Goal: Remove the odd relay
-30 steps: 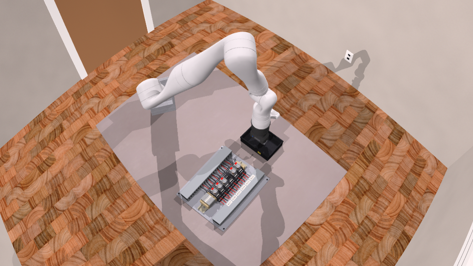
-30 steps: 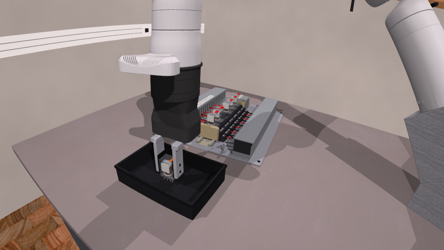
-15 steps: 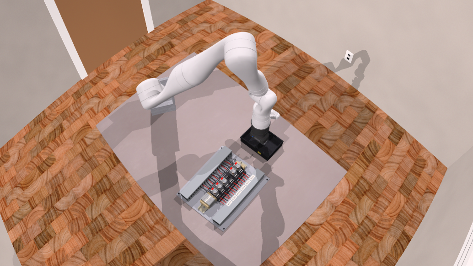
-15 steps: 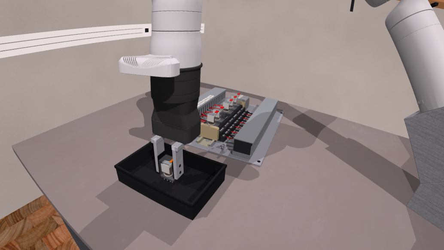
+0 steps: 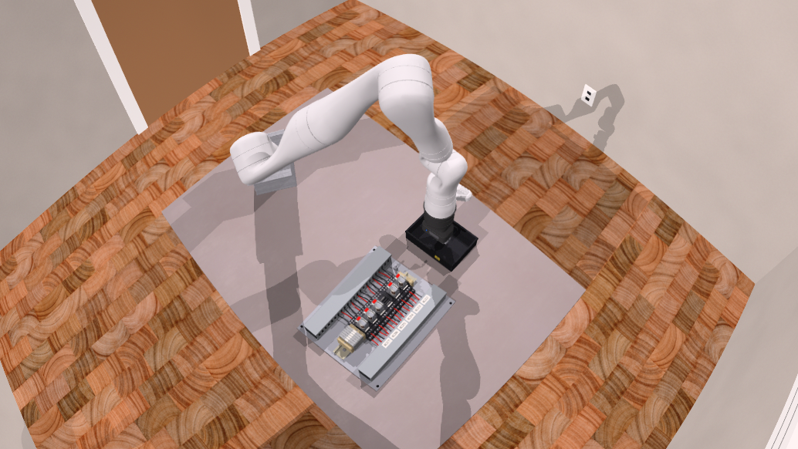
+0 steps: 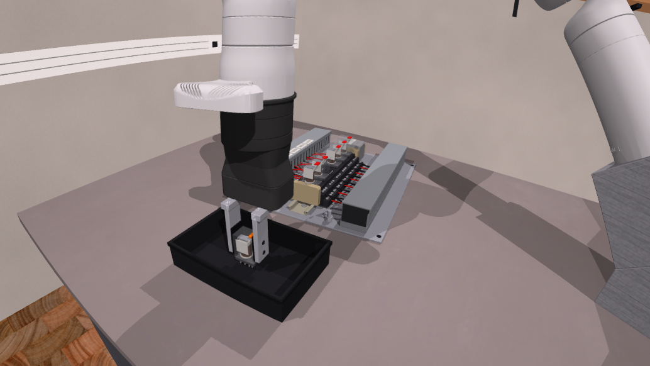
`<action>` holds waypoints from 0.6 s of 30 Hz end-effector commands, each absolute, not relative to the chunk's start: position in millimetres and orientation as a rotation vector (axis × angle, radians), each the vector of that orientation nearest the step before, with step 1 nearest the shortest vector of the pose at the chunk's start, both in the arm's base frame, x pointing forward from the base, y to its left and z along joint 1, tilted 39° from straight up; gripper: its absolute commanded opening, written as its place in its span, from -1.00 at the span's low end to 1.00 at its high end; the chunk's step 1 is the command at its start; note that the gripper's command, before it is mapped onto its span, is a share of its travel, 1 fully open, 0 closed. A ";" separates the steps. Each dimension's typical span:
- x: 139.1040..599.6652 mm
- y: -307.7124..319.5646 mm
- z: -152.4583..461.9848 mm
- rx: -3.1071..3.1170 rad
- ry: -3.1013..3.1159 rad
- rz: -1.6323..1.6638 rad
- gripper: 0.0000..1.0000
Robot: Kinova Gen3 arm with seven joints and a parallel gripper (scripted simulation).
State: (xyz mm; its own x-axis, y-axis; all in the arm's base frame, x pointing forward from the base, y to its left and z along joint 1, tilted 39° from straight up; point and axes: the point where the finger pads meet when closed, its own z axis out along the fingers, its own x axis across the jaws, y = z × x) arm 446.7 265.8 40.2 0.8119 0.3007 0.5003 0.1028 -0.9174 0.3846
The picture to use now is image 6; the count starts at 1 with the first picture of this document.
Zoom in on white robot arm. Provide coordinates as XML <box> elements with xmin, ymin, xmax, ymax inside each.
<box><xmin>222</xmin><ymin>0</ymin><xmax>650</xmax><ymax>164</ymax></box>

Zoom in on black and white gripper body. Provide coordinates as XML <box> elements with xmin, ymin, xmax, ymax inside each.
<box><xmin>174</xmin><ymin>45</ymin><xmax>297</xmax><ymax>211</ymax></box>

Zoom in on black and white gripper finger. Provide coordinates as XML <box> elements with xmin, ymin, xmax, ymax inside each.
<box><xmin>221</xmin><ymin>197</ymin><xmax>243</xmax><ymax>253</ymax></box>
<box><xmin>251</xmin><ymin>207</ymin><xmax>272</xmax><ymax>263</ymax></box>

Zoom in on black rectangular tray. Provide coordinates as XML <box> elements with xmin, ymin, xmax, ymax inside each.
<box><xmin>167</xmin><ymin>207</ymin><xmax>326</xmax><ymax>323</ymax></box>

